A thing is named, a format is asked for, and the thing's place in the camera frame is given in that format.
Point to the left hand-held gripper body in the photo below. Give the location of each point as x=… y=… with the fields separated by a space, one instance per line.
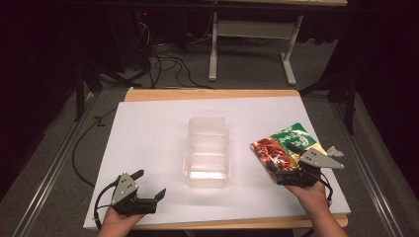
x=131 y=200

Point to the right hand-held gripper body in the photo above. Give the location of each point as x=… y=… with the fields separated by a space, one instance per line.
x=316 y=159

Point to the green and red snack packet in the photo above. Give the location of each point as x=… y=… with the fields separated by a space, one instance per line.
x=280 y=151

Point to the person's left hand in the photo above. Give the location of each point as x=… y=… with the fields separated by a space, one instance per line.
x=115 y=223

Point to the person's right hand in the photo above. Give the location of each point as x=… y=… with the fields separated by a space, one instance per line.
x=308 y=196

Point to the crumpled white paper scrap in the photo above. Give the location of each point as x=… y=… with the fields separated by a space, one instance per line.
x=334 y=151

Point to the white paper sheet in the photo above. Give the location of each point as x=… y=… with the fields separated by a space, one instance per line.
x=164 y=148

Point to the clear plastic container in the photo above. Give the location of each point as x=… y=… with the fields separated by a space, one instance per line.
x=207 y=154

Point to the black metal stand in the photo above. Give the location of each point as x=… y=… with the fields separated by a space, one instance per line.
x=79 y=89
x=349 y=98

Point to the wooden table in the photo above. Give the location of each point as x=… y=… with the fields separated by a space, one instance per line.
x=210 y=94

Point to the dark computer tower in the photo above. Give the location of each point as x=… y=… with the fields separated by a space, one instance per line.
x=128 y=36

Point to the metal floor rail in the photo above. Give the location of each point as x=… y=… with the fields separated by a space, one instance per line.
x=369 y=171
x=52 y=164

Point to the white metal desk frame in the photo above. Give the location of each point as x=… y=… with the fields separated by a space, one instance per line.
x=253 y=29

